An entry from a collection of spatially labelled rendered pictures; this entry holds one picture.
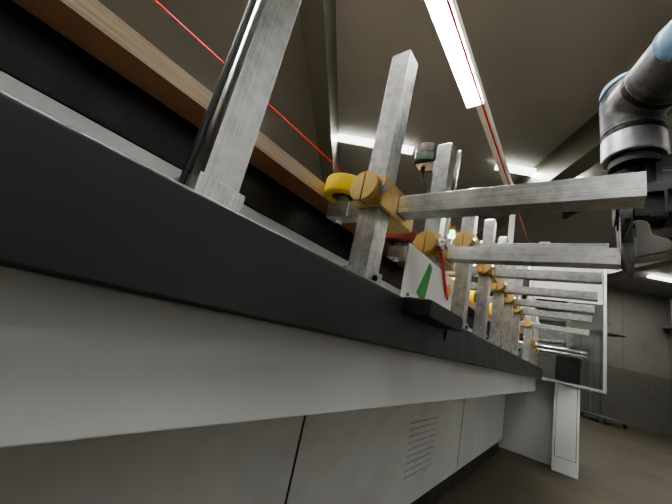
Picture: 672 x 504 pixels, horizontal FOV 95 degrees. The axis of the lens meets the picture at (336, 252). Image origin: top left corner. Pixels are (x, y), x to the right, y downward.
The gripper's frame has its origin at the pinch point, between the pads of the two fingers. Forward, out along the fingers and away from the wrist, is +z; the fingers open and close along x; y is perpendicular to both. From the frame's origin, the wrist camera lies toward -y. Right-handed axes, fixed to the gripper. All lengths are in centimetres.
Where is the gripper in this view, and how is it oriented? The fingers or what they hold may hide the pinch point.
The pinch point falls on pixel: (623, 269)
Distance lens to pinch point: 70.2
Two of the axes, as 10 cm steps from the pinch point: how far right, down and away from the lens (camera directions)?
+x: 5.9, 3.3, 7.4
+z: -1.9, 9.4, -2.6
